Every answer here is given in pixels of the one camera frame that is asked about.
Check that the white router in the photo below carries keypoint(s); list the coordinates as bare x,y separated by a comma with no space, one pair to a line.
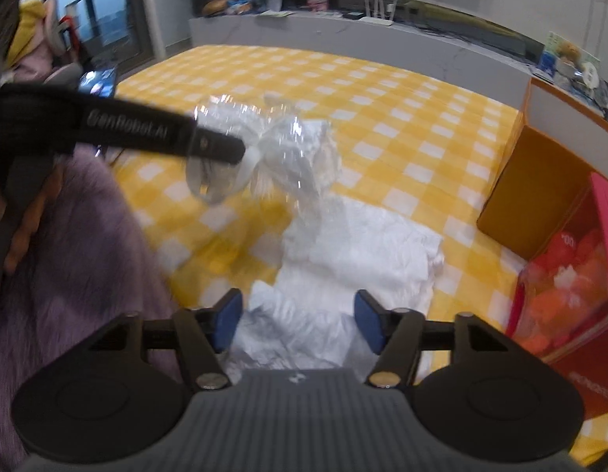
377,19

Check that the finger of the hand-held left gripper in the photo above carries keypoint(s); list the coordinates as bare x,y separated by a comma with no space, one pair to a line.
215,145

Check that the round brown bread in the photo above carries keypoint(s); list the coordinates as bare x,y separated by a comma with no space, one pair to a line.
215,6

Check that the person's left hand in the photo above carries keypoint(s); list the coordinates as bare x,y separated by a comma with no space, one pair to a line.
28,226

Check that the white crinkled cloth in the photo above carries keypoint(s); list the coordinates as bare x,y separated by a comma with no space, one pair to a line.
362,255

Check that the white marble tv console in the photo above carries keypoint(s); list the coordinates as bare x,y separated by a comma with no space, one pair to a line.
333,34

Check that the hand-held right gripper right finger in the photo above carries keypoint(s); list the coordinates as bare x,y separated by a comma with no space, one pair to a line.
370,322

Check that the smartphone with lit screen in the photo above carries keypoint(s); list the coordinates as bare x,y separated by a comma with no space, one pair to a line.
100,81

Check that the orange cardboard box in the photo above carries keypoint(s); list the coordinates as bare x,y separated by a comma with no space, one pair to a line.
534,196

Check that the person's left forearm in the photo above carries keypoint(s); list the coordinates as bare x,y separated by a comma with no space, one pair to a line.
87,280

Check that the clear plastic bag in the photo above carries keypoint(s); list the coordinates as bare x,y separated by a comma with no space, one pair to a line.
284,147

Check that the pink picture frame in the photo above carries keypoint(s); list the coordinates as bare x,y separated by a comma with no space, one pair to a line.
317,5

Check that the small teddy bear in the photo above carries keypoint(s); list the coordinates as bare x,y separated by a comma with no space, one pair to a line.
568,54

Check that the red box with clear window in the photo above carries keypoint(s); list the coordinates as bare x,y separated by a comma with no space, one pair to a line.
569,305

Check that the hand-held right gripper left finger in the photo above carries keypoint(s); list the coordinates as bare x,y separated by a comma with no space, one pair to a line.
230,317

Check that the yellow and pink clothes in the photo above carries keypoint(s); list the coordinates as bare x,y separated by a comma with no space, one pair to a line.
28,24

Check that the white cloud-shaped card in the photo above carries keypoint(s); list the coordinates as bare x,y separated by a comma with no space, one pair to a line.
591,78

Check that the blue snack packets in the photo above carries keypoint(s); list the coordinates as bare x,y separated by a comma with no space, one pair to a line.
240,6

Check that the yellow checked blanket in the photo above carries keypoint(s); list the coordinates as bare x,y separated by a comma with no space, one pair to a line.
382,108

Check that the glass balcony door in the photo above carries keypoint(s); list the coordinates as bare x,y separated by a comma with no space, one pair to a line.
112,10

